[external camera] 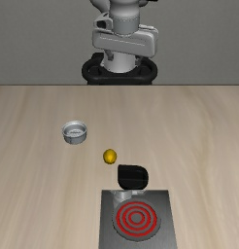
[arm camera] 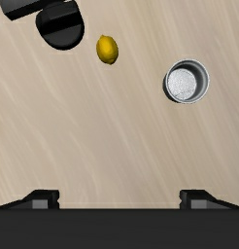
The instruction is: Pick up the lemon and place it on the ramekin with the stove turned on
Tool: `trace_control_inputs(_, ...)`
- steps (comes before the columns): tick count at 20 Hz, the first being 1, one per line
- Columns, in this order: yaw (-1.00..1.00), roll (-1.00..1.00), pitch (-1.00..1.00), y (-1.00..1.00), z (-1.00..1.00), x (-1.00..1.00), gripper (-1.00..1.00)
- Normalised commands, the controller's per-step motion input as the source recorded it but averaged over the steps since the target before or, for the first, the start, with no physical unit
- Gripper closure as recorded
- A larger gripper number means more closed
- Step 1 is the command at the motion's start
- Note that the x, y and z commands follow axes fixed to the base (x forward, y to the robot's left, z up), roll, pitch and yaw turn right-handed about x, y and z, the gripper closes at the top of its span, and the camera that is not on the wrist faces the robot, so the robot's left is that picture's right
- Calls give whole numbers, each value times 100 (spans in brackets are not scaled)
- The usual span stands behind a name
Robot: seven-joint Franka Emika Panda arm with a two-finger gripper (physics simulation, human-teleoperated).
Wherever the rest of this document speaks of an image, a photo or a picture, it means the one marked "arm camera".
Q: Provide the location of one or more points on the stove plate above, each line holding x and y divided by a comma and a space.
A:
21, 7

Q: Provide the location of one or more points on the grey ramekin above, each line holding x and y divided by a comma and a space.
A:
187, 81

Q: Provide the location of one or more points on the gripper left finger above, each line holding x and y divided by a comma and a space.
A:
43, 198

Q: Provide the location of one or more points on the yellow lemon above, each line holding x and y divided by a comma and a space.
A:
107, 49

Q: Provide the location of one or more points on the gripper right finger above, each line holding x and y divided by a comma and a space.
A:
195, 198

